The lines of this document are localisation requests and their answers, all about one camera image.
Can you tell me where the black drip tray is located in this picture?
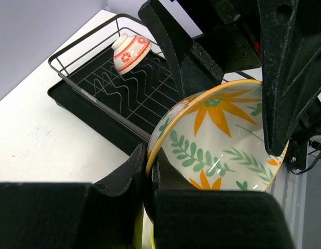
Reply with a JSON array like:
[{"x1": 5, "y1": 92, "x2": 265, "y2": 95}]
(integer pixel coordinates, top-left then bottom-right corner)
[{"x1": 47, "y1": 47, "x2": 179, "y2": 155}]

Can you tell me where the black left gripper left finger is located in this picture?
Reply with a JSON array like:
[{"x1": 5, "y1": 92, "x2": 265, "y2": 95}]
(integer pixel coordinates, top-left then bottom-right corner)
[{"x1": 0, "y1": 143, "x2": 146, "y2": 248}]

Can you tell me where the grey wire dish rack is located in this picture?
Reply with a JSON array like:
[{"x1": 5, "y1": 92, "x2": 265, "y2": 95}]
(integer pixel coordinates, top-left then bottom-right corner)
[{"x1": 48, "y1": 13, "x2": 179, "y2": 141}]

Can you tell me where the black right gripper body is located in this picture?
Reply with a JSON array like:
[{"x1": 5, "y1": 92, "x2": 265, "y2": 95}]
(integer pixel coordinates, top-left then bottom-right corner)
[{"x1": 178, "y1": 0, "x2": 261, "y2": 73}]

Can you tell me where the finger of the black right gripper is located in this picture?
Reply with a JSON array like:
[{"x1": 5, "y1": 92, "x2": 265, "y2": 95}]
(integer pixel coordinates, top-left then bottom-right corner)
[
  {"x1": 257, "y1": 1, "x2": 321, "y2": 156},
  {"x1": 138, "y1": 1, "x2": 224, "y2": 99}
]

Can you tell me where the orange patterned white bowl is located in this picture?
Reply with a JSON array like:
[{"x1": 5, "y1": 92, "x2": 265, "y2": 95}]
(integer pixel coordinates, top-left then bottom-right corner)
[{"x1": 111, "y1": 33, "x2": 152, "y2": 75}]

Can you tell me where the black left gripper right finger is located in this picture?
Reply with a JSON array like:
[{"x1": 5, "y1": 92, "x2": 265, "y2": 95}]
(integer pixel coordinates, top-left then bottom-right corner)
[{"x1": 153, "y1": 150, "x2": 294, "y2": 248}]

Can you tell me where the floral orange green bowl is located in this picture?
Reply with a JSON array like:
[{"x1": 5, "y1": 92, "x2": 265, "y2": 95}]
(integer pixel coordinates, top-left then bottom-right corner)
[{"x1": 144, "y1": 79, "x2": 290, "y2": 220}]

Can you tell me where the lime green bowl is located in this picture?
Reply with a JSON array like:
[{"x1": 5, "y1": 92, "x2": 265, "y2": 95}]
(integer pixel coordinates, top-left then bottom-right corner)
[{"x1": 133, "y1": 211, "x2": 156, "y2": 248}]

